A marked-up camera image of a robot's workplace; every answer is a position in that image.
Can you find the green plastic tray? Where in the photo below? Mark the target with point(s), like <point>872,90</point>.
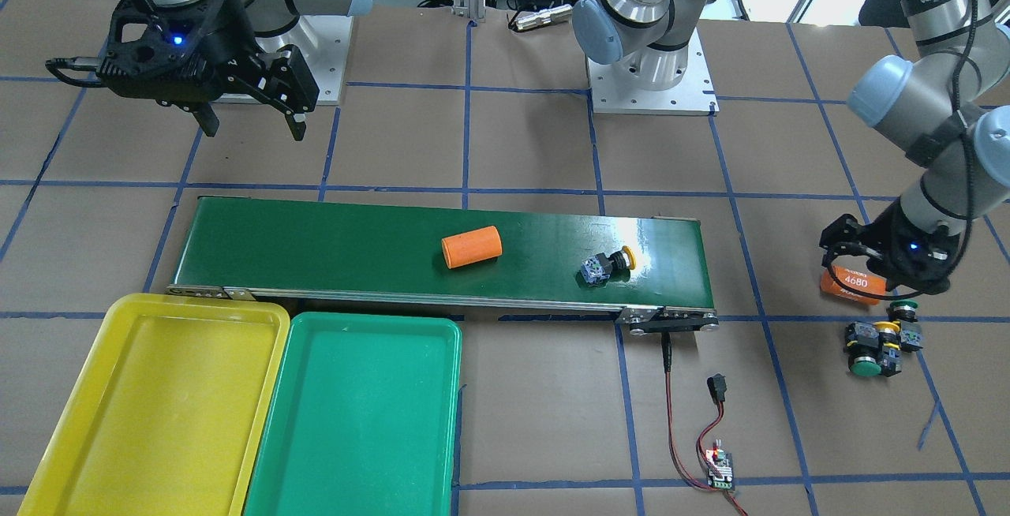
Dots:
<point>362,420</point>

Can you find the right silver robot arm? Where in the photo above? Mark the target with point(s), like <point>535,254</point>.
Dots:
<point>272,20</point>

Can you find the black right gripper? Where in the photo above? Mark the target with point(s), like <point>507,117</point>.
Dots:
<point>226,32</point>

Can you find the green conveyor belt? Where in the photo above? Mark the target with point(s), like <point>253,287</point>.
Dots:
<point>650,274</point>

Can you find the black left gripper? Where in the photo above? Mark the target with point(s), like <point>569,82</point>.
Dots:
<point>892,251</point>

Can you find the yellow plastic tray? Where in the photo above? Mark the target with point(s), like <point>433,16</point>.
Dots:
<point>168,410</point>

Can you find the green push button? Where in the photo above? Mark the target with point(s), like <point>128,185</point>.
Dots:
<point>904,314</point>
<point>886,360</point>

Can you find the orange cylinder labelled 4680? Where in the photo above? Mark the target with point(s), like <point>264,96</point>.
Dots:
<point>861,288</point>

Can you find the plain orange cylinder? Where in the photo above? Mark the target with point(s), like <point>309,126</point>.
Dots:
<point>471,247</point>

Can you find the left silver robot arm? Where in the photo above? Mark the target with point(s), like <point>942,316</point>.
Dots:
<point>925,107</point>

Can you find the small motor controller board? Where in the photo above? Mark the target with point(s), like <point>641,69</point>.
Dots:
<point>720,470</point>

